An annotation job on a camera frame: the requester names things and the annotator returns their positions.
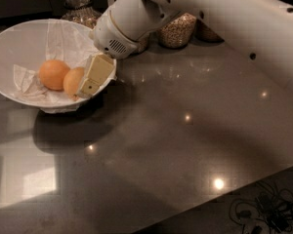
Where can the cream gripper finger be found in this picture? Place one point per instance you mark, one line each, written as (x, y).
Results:
(98, 69)

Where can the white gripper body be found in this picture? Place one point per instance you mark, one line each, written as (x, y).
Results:
(111, 36)

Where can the orange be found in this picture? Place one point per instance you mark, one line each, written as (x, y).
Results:
(52, 72)
(71, 82)

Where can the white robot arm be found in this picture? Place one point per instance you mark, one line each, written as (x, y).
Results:
(260, 30)

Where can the white bowl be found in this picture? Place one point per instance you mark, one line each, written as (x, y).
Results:
(22, 44)

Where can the white paper liner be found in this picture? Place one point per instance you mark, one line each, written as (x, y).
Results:
(70, 43)

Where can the leftmost glass grain jar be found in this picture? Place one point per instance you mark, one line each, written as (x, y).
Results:
(81, 11)

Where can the glass grain jar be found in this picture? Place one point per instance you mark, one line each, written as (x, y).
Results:
(204, 33)
(177, 33)
(81, 11)

